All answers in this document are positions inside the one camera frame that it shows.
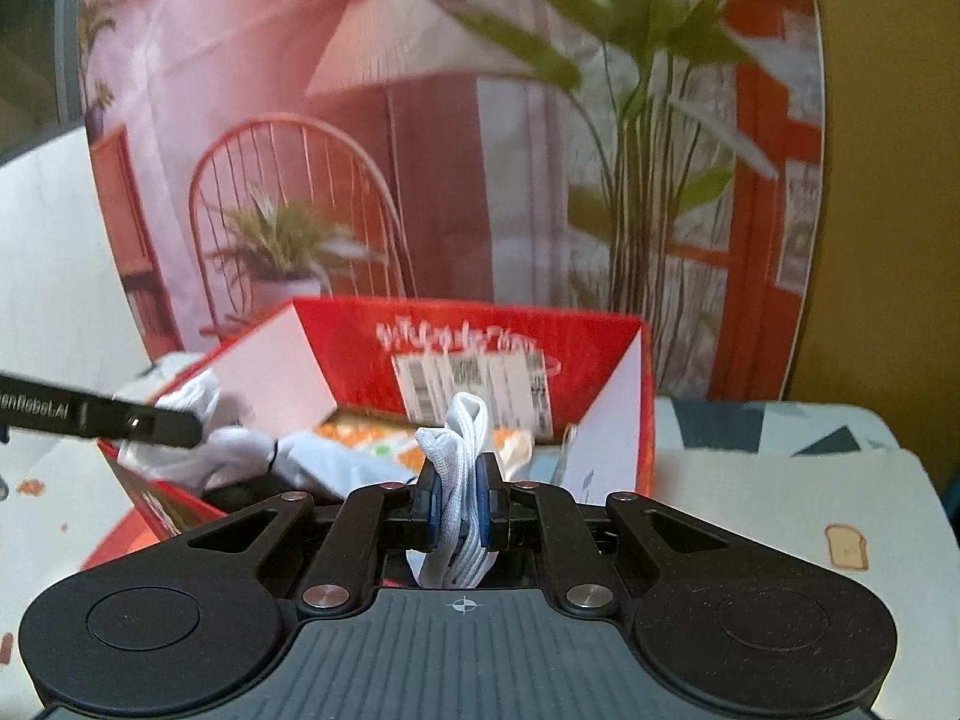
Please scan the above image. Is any white cloth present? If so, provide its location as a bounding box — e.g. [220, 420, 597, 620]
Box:
[117, 371, 496, 590]

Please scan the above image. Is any black eye mask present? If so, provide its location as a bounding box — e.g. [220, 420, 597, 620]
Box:
[202, 476, 288, 515]

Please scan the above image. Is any printed room backdrop poster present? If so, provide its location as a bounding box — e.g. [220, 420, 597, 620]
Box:
[80, 0, 823, 400]

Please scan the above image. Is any red strawberry box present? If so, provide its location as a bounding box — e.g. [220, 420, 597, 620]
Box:
[79, 296, 658, 571]

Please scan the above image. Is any cartoon printed table mat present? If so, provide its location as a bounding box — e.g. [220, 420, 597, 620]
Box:
[2, 398, 958, 718]

